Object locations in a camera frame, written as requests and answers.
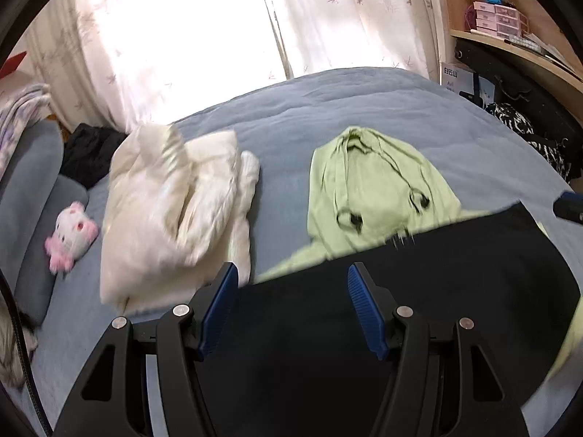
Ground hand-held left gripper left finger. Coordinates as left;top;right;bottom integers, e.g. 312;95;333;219
52;261;240;437

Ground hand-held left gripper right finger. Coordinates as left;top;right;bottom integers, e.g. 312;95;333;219
347;263;531;437

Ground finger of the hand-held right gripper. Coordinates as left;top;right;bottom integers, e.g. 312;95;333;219
552;191;583;225

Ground green and black hooded jacket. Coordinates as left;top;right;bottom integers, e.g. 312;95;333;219
196;126;583;437

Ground black and white patterned cloth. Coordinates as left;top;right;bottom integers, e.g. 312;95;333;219
485;102;572;183

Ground white puffer jacket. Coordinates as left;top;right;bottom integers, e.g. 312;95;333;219
99;124;261;315

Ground black bag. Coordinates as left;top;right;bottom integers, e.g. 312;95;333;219
455;39;579;146

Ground white papers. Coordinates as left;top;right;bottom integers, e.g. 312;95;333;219
510;32;579;74

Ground wooden desk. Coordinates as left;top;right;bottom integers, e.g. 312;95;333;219
449;27;583;123

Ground pink and white plush toy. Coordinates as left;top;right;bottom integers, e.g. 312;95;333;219
44;201;100;275

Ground white printed box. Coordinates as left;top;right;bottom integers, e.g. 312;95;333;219
439;61;497;105

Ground small blue-grey pillow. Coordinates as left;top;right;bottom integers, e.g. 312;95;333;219
13;175;89;324

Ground stack of pink boxes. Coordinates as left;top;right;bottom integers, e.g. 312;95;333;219
473;0;529;39

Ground grey furry cloth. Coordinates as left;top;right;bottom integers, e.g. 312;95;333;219
0;312;39;387

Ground large blue-grey pillow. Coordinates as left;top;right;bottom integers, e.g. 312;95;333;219
0;118;64;292

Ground white floral curtain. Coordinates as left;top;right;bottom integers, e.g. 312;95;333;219
23;0;449;133

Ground purple striped folded blanket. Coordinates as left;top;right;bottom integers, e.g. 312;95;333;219
0;83;53;178

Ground black cable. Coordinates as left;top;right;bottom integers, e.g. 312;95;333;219
0;268;53;437

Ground red wall shelf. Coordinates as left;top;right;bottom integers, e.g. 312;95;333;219
0;52;27;78

